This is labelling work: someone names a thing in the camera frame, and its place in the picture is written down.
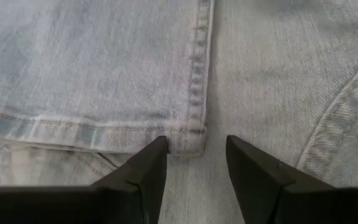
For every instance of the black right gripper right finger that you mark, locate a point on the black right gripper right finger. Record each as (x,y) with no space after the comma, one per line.
(291,207)

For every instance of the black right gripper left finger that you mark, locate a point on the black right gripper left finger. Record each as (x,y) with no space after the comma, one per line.
(73,207)

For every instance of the light blue jeans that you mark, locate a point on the light blue jeans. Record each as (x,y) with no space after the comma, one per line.
(104,62)

